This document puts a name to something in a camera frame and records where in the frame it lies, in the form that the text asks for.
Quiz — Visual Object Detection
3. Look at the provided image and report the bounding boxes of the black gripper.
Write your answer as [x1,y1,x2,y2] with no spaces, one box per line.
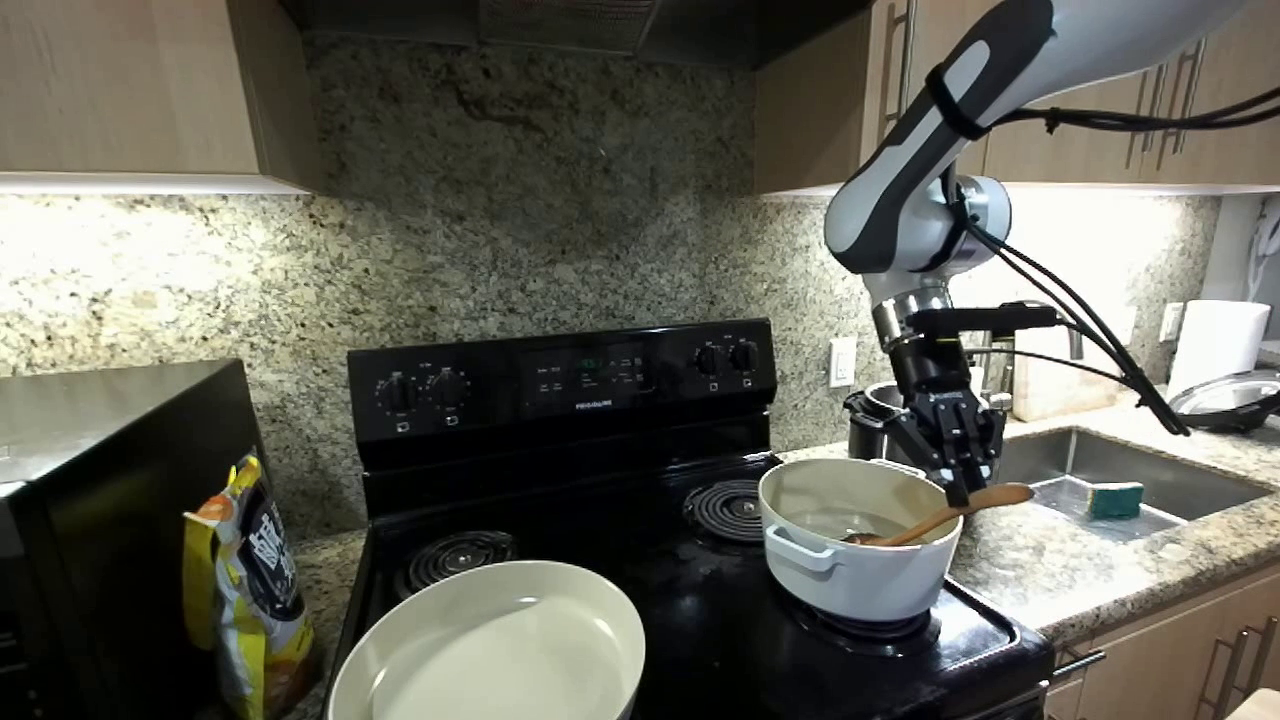
[882,331,1016,506]

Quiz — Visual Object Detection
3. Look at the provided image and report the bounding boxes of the wooden spatula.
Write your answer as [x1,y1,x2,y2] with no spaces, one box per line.
[850,480,1041,553]

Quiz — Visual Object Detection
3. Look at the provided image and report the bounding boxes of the steel black pressure cooker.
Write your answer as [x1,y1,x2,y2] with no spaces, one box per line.
[841,376,1016,517]

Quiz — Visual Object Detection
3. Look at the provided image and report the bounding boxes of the green blue sponge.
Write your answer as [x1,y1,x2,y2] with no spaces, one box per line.
[1085,475,1149,525]

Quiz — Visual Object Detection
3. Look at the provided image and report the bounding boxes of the curved steel faucet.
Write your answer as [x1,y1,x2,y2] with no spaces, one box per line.
[992,296,1088,402]

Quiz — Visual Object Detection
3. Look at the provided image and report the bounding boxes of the steel kitchen sink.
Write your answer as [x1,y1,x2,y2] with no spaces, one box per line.
[995,425,1277,543]

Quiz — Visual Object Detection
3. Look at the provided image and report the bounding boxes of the white paper towel roll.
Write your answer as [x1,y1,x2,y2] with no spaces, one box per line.
[1165,296,1273,401]

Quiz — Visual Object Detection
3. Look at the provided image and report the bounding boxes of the light wood lower cabinet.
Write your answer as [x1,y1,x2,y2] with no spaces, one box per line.
[1044,554,1280,720]

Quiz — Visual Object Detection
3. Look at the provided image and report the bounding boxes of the light wood cabinet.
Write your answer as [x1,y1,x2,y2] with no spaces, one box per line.
[1044,554,1280,720]
[0,0,318,196]

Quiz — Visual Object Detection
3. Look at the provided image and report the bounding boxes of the black electric stove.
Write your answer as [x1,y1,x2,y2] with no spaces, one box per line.
[322,315,1059,720]

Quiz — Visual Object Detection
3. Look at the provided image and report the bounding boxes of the white frying pan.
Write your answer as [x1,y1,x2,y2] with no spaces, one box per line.
[322,554,653,720]

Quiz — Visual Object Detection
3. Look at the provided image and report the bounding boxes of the dark range hood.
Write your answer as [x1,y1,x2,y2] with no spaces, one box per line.
[275,0,877,72]

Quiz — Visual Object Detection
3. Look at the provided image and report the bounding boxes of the yellow black chip bag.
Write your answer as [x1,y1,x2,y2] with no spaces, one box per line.
[181,453,322,720]

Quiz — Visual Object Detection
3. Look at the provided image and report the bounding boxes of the black microwave oven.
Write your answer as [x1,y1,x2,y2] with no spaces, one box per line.
[0,354,271,720]

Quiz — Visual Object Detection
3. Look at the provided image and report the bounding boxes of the light wood upper cabinet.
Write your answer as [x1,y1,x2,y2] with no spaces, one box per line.
[0,0,318,196]

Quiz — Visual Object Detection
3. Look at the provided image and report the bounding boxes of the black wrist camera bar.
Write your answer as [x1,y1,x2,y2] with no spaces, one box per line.
[909,298,1064,341]

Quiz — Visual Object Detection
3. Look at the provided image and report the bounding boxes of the white wall outlet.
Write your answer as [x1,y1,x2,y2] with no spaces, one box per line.
[829,331,860,391]

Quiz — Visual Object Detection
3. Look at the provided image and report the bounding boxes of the white two-handled pot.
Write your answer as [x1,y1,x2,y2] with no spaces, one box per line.
[750,456,966,626]

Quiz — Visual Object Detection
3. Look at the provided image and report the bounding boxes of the steel cabinet bar handle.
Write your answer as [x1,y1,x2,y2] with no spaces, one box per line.
[1158,37,1209,170]
[1123,72,1171,170]

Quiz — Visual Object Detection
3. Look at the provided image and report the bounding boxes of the wood upper cabinet steel handles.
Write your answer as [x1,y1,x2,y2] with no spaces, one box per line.
[750,0,1280,190]

